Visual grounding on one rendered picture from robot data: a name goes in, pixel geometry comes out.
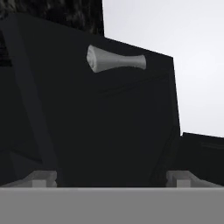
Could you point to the black cabinet door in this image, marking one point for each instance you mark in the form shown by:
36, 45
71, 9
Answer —
110, 122

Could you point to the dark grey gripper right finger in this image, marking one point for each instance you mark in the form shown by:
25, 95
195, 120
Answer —
182, 178

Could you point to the black lower cabinet front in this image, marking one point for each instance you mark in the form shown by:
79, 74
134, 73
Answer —
204, 157

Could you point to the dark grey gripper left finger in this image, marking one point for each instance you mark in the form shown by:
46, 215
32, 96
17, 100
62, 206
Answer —
40, 178

